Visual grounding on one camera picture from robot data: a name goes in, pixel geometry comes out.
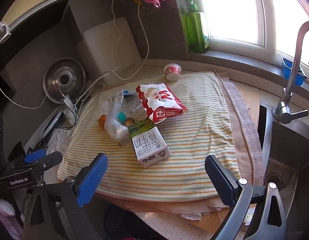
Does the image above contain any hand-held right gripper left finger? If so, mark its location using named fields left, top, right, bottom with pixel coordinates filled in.
left=22, top=152, right=109, bottom=240

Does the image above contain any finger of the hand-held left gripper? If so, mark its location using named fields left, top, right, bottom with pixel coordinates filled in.
left=32, top=151, right=63, bottom=174
left=9, top=149, right=47, bottom=167

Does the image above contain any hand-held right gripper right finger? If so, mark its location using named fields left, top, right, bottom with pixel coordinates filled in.
left=205, top=154, right=288, bottom=240

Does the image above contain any clear plastic bag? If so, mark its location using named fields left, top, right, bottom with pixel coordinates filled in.
left=104, top=97, right=130, bottom=141

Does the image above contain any white green milk carton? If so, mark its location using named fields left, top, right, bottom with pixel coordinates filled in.
left=128, top=119, right=171, bottom=169

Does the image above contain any red white paper bag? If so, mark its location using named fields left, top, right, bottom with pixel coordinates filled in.
left=136, top=82, right=188, bottom=125

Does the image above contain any red white yogurt cup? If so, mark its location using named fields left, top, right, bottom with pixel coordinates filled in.
left=164, top=63, right=183, bottom=81

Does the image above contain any white crumpled cloth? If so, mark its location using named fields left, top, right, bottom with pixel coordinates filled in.
left=48, top=127, right=73, bottom=155

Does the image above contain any white flat device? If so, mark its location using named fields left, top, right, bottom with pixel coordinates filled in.
left=40, top=106, right=78, bottom=142

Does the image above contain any striped towel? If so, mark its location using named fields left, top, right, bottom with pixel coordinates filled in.
left=57, top=71, right=241, bottom=203

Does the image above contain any beige towel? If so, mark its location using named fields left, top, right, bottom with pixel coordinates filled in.
left=112, top=71, right=266, bottom=217

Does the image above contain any white charger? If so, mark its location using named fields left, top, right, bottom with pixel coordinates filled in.
left=61, top=95, right=78, bottom=111

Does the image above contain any steel sink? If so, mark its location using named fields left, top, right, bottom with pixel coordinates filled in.
left=257, top=104, right=309, bottom=240

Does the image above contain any steel pot lid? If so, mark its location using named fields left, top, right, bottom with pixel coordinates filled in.
left=43, top=57, right=86, bottom=103

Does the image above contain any wooden board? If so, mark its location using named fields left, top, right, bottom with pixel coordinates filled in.
left=232, top=80, right=263, bottom=130

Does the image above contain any white cutting board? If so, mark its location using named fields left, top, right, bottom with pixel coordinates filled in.
left=83, top=17, right=142, bottom=87

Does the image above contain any steel faucet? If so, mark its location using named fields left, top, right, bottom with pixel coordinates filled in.
left=272, top=20, right=309, bottom=124

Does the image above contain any blue sink caddy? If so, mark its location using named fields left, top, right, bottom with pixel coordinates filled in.
left=281, top=57, right=309, bottom=87

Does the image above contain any green soap bottle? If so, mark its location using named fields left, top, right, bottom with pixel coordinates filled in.
left=185, top=0, right=210, bottom=53

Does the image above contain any black cable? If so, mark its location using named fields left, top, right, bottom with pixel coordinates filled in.
left=62, top=97, right=81, bottom=132

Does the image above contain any white cable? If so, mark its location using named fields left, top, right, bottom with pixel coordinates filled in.
left=111, top=0, right=150, bottom=81
left=0, top=77, right=63, bottom=110
left=61, top=0, right=122, bottom=103

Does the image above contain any white window frame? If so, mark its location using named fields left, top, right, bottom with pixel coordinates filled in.
left=182, top=0, right=309, bottom=68

